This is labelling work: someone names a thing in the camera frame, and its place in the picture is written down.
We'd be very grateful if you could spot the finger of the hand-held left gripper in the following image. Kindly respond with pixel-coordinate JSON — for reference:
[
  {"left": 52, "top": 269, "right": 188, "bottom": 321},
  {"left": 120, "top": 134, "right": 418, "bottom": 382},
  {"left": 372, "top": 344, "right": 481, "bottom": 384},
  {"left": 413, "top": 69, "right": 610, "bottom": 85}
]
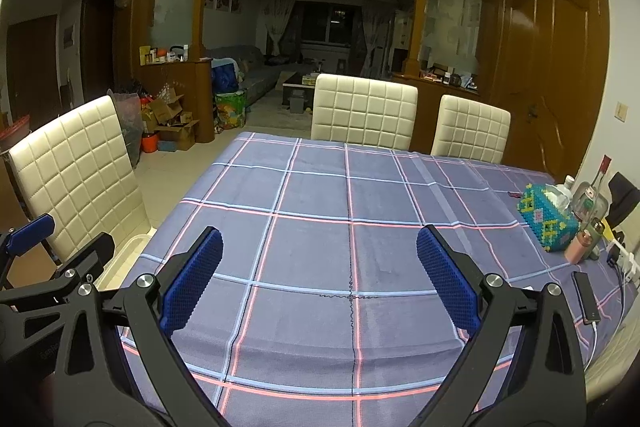
[
  {"left": 0, "top": 232, "right": 116, "bottom": 308},
  {"left": 0, "top": 213, "right": 56, "bottom": 268}
]

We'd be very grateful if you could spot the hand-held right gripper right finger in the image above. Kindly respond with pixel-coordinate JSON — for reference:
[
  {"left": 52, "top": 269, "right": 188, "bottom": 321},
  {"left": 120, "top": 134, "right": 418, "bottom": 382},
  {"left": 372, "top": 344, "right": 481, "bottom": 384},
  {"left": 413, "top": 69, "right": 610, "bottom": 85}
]
[{"left": 416, "top": 224, "right": 587, "bottom": 427}]

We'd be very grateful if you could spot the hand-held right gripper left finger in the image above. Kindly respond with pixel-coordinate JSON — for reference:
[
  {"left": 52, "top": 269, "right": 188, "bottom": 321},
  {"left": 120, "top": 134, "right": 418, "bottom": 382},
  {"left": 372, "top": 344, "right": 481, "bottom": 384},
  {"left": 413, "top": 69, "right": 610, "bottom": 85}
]
[{"left": 54, "top": 226, "right": 231, "bottom": 427}]

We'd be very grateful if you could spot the cream quilted chair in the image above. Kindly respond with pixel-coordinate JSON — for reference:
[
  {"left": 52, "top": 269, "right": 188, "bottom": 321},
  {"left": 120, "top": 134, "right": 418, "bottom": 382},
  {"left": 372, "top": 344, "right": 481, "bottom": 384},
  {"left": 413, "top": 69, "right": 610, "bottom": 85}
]
[
  {"left": 431, "top": 94, "right": 512, "bottom": 165},
  {"left": 311, "top": 73, "right": 418, "bottom": 151},
  {"left": 582, "top": 287, "right": 640, "bottom": 403},
  {"left": 9, "top": 96, "right": 153, "bottom": 289}
]

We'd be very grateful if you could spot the teal beaded tissue box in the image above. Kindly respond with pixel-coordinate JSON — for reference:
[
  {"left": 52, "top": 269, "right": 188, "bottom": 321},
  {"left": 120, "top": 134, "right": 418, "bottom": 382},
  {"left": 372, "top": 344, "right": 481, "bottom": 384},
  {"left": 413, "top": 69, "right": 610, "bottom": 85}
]
[{"left": 517, "top": 183, "right": 581, "bottom": 253}]

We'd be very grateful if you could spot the clear plastic sack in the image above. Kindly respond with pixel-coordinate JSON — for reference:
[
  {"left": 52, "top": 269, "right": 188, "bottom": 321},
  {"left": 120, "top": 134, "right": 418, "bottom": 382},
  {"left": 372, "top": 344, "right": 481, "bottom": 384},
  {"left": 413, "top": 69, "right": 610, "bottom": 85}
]
[{"left": 110, "top": 91, "right": 146, "bottom": 168}]

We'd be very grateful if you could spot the pink thermos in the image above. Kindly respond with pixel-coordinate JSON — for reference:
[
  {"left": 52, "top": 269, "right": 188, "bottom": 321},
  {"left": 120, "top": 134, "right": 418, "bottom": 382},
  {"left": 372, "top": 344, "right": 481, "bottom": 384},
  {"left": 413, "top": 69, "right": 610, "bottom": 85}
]
[{"left": 566, "top": 229, "right": 593, "bottom": 264}]

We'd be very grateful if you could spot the purple plaid tablecloth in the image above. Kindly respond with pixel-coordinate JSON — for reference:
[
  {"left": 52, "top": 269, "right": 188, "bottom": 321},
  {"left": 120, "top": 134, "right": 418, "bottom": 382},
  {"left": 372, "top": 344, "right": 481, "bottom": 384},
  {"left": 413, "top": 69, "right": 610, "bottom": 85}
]
[{"left": 117, "top": 132, "right": 638, "bottom": 427}]

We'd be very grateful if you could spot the black phone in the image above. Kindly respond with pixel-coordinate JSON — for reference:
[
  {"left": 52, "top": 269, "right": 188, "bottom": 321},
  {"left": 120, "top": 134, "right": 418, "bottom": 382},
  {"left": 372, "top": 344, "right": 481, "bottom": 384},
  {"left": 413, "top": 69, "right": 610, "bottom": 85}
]
[{"left": 572, "top": 271, "right": 602, "bottom": 325}]

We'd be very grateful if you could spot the white plastic bottle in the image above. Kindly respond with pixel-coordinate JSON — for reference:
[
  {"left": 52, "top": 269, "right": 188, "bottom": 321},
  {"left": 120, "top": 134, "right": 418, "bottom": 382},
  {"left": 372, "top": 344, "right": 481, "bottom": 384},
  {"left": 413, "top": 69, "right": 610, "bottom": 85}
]
[{"left": 557, "top": 175, "right": 576, "bottom": 208}]

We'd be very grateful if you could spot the green thermos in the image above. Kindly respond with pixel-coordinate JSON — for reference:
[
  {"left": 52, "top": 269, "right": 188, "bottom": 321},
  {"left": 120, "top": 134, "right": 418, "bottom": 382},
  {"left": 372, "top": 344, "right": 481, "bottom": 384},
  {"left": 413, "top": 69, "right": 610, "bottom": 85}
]
[{"left": 590, "top": 218, "right": 606, "bottom": 258}]

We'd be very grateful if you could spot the pile of cardboard boxes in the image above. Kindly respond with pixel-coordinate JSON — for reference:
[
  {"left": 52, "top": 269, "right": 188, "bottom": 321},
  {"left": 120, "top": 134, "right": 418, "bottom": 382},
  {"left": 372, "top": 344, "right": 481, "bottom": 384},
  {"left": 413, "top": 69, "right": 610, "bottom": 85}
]
[{"left": 142, "top": 87, "right": 201, "bottom": 152}]

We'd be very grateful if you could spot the glass bottle with red cap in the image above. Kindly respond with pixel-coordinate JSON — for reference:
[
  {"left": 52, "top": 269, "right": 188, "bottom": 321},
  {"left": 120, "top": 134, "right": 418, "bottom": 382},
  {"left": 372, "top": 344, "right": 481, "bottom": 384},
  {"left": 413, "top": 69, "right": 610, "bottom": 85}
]
[{"left": 572, "top": 155, "right": 613, "bottom": 228}]

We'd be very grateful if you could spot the clear plastic storage box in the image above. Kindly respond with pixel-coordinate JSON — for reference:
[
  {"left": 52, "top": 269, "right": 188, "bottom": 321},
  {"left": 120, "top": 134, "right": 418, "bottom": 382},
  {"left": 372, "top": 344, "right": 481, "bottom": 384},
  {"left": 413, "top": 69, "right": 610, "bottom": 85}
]
[{"left": 580, "top": 194, "right": 609, "bottom": 228}]

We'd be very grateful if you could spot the colourful shopping bag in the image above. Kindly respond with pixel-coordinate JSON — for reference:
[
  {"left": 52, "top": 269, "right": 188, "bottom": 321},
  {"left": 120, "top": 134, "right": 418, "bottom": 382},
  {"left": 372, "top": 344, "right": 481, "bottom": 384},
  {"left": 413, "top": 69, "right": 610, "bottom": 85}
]
[{"left": 215, "top": 89, "right": 248, "bottom": 130}]

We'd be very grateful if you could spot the white power strip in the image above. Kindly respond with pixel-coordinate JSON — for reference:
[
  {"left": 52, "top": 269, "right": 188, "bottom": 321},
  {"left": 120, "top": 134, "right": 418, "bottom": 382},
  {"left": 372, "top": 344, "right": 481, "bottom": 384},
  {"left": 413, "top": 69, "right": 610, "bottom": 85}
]
[{"left": 605, "top": 239, "right": 640, "bottom": 284}]

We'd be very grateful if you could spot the black cloth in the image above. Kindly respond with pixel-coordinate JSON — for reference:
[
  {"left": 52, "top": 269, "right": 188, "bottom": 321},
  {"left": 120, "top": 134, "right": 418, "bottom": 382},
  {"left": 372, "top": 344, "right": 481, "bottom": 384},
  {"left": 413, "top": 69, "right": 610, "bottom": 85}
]
[{"left": 607, "top": 172, "right": 640, "bottom": 228}]

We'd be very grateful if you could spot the blue bag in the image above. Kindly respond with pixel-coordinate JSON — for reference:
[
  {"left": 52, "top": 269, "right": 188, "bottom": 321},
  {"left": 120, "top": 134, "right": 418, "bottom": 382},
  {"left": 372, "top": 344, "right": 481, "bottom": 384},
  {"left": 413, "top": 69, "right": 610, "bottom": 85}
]
[{"left": 211, "top": 62, "right": 240, "bottom": 95}]

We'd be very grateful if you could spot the row of small bottles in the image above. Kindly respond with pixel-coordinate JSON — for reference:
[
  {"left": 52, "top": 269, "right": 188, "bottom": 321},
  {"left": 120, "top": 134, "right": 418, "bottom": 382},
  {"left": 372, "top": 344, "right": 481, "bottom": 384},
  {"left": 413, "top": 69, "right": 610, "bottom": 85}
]
[{"left": 139, "top": 44, "right": 191, "bottom": 65}]

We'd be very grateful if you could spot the grey sofa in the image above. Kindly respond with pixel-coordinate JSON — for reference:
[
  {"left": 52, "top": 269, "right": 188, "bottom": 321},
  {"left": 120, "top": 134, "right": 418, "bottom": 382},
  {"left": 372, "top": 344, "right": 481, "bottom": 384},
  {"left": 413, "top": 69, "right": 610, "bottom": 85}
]
[{"left": 207, "top": 45, "right": 301, "bottom": 108}]

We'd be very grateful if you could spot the dark coffee table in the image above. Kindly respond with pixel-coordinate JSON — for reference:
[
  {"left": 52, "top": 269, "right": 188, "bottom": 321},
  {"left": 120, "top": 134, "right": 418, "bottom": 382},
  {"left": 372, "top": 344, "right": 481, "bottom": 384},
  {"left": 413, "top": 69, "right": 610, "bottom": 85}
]
[{"left": 282, "top": 72, "right": 321, "bottom": 110}]

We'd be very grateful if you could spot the wooden door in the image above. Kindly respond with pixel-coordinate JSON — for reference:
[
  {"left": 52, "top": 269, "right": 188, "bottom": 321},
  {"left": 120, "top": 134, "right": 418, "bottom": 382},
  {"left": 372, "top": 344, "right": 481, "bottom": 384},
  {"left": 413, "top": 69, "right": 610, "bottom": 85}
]
[{"left": 492, "top": 0, "right": 612, "bottom": 184}]

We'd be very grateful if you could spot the patterned curtain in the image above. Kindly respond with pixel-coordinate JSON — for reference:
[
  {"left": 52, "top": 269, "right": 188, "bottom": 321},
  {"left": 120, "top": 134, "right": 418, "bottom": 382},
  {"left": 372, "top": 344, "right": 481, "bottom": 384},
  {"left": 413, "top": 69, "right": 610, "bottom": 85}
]
[
  {"left": 257, "top": 0, "right": 298, "bottom": 58},
  {"left": 361, "top": 2, "right": 396, "bottom": 78}
]

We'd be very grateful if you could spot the wooden archway partition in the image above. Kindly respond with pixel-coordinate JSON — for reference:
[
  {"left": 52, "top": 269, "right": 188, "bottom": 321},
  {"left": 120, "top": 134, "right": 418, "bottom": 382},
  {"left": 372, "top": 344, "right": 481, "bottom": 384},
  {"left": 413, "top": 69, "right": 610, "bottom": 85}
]
[{"left": 132, "top": 0, "right": 501, "bottom": 148}]

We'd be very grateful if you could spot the dark window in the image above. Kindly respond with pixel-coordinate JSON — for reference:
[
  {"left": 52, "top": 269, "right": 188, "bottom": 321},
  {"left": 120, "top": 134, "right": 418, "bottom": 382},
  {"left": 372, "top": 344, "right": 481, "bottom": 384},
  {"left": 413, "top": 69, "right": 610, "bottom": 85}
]
[{"left": 300, "top": 4, "right": 363, "bottom": 48}]

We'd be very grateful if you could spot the white charging cable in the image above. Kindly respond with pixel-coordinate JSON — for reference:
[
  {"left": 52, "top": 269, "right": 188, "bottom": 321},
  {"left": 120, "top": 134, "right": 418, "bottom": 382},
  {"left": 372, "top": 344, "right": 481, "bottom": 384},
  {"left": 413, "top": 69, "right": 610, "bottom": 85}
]
[{"left": 586, "top": 322, "right": 602, "bottom": 369}]

